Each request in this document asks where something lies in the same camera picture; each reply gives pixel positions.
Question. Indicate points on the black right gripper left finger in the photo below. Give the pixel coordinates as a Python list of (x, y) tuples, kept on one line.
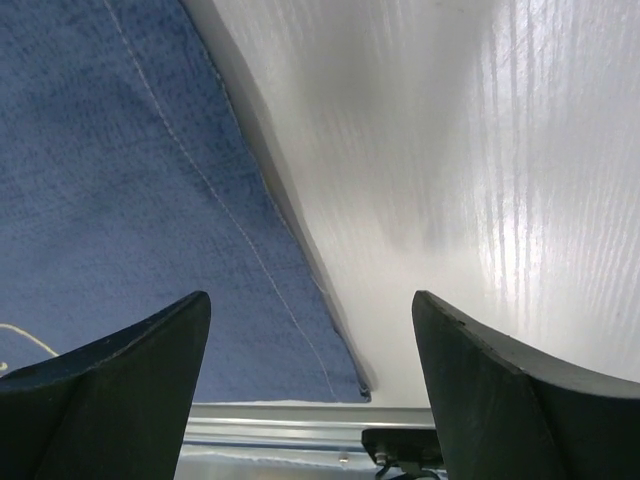
[(116, 408)]

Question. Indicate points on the aluminium frame rail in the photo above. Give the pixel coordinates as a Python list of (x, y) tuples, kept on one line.
[(296, 424)]

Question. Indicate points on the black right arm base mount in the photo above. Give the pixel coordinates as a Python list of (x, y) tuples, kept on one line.
[(415, 452)]

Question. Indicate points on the blue denim placemat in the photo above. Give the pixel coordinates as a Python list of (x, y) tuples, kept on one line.
[(126, 184)]

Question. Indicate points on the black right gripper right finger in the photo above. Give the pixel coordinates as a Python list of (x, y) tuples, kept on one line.
[(505, 410)]

